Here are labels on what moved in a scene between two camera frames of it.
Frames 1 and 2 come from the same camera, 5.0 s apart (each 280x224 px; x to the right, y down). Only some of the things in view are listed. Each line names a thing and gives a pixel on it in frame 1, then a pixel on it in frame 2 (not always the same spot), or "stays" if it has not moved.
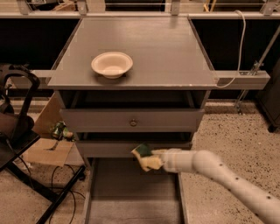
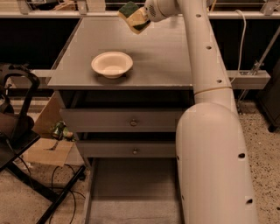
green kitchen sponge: [144, 150] → [136, 17]
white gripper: [168, 161] → [153, 10]
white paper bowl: [111, 65] stays
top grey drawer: [133, 120] stays
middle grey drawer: [123, 148] stays
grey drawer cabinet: [123, 82] stays
